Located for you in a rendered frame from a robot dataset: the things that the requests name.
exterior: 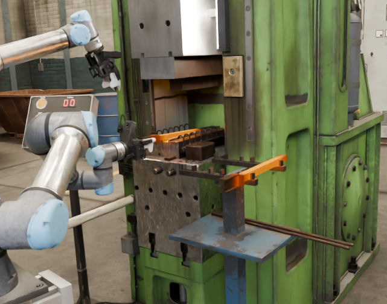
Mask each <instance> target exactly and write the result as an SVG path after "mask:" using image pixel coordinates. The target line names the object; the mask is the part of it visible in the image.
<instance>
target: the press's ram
mask: <svg viewBox="0 0 387 304"><path fill-rule="evenodd" d="M128 10H129V27H130V44H131V53H132V59H141V58H155V57H181V56H197V55H222V51H218V52H217V49H218V47H217V12H216V0H128Z"/></svg>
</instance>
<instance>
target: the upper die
mask: <svg viewBox="0 0 387 304"><path fill-rule="evenodd" d="M139 61H140V71H141V79H142V80H146V79H178V78H190V77H201V76H208V75H219V74H223V68H222V55H197V56H181V57H155V58H141V59H139Z"/></svg>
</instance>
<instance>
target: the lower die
mask: <svg viewBox="0 0 387 304"><path fill-rule="evenodd" d="M211 126H213V125H211ZM214 127H216V128H217V135H218V136H221V135H223V136H225V128H220V126H214ZM212 132H213V138H215V137H216V129H215V128H212ZM201 134H202V141H205V139H206V133H205V131H204V130H202V132H201ZM207 138H208V139H211V130H210V129H208V130H207ZM184 139H185V145H188V144H189V136H188V135H185V137H184ZM190 140H191V144H192V143H194V142H195V136H194V134H193V133H192V134H191V136H190ZM196 141H197V142H199V141H200V133H199V132H197V133H196ZM223 144H225V140H224V141H221V142H218V143H215V147H217V146H219V145H223ZM182 147H183V138H182V137H181V136H180V137H179V139H178V137H176V138H171V139H168V142H163V141H160V143H153V151H152V152H149V150H148V148H146V155H149V156H159V153H160V156H159V157H168V156H176V159H180V158H183V157H186V153H181V152H180V149H181V148H182Z"/></svg>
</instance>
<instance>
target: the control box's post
mask: <svg viewBox="0 0 387 304"><path fill-rule="evenodd" d="M69 196H70V203H71V214H72V217H76V216H78V215H80V203H79V196H78V190H69ZM73 232H74V244H75V255H76V262H77V269H79V270H82V269H84V268H86V265H85V253H84V246H83V234H82V225H81V224H80V225H78V226H75V227H73ZM77 273H78V285H79V292H80V297H82V298H83V304H86V302H85V297H86V296H87V297H88V298H89V296H88V283H87V277H86V270H84V271H82V272H79V271H77Z"/></svg>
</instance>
